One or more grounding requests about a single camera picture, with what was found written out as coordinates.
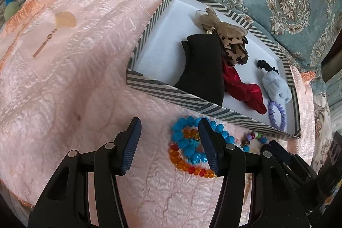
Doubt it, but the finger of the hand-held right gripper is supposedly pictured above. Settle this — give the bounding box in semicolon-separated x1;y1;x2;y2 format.
260;141;318;187

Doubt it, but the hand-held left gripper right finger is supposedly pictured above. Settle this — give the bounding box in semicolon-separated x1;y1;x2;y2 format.
198;118;310;228

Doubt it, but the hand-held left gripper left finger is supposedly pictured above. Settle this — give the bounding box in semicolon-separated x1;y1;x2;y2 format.
28;117;142;228

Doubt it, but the blue bead bracelet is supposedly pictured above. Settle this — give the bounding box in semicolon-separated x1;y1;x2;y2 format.
171;116;250;164

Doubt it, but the orange red bead bracelet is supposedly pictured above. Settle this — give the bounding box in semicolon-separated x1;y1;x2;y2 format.
168;128;217;179

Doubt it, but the multicolour bead bracelet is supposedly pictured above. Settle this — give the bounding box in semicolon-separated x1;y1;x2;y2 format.
235;131;271;152

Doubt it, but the purple bead bracelet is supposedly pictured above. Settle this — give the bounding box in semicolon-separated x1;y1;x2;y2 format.
267;100;287;130

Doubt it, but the red satin hair bow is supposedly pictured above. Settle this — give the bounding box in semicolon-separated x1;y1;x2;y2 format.
222;61;268;115

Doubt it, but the light blue scrunchie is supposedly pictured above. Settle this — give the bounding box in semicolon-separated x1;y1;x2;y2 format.
261;70;290;104

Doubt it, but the black velvet cloth pouch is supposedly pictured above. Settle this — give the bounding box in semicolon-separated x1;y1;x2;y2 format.
175;34;226;107

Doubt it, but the striped cardboard box tray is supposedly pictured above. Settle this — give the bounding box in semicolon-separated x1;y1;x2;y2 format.
126;0;301;140

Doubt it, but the leopard print scrunchie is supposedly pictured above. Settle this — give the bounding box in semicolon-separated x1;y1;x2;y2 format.
219;36;249;67

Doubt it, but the black scrunchie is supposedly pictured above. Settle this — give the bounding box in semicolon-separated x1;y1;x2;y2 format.
256;59;280;75

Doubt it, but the beige organza hair bow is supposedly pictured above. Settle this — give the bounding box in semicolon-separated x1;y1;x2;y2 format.
195;5;248;39

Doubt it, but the pink quilted bedspread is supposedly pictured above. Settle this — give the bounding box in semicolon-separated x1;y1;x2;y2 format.
0;0;321;228

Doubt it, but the gold fan tassel earring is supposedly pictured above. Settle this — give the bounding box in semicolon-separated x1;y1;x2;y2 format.
33;12;77;57

